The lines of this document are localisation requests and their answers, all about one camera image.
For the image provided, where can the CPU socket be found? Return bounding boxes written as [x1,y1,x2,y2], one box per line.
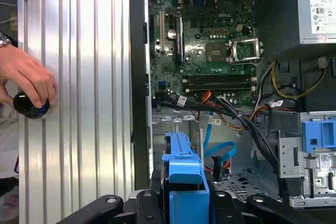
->
[205,42,228,63]

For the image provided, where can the grey power supply unit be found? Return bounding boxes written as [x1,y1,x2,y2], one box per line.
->
[297,0,336,47]

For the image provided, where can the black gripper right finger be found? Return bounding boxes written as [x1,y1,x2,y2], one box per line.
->
[209,191,316,224]

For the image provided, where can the orange wire bundle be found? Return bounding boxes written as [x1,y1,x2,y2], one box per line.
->
[201,90,245,131]

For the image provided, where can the black wire bundle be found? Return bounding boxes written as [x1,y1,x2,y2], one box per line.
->
[154,91,279,168]

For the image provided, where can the black power connector wire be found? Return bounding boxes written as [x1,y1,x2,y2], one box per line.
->
[211,155,232,183]

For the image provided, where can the green Dell motherboard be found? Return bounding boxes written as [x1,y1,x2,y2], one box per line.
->
[149,0,258,110]

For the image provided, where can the white expansion slot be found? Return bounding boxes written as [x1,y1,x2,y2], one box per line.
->
[159,10,165,52]

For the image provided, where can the round black tool blue ring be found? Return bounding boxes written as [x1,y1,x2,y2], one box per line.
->
[12,91,50,119]

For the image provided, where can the black expansion slot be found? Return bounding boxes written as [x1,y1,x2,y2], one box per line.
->
[174,15,184,65]

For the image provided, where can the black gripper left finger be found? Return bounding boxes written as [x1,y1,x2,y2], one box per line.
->
[56,190,165,224]

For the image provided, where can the metal socket cover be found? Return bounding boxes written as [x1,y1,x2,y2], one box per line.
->
[227,38,264,63]

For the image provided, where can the person's bare hand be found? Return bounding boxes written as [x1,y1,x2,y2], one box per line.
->
[0,46,57,108]

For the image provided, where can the silver wristwatch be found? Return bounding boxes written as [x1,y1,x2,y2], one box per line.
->
[0,31,13,48]

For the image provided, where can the black RAM slot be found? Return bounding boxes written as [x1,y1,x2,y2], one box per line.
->
[183,82,257,94]
[183,74,257,82]

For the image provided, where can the blue flat data wire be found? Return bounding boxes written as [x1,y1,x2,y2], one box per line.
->
[203,122,237,162]

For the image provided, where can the blue plastic drive bracket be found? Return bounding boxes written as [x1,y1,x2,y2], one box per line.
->
[301,120,336,154]

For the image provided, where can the black open PC case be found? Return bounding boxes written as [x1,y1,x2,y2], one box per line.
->
[128,0,336,210]

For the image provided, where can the person's pale clothed trunk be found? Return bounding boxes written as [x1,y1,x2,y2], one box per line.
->
[0,102,19,176]

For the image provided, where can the hard disk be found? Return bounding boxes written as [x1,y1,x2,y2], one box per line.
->
[161,131,211,224]

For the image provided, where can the yellow and black power wires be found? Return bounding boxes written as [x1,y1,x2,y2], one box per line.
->
[271,60,327,101]

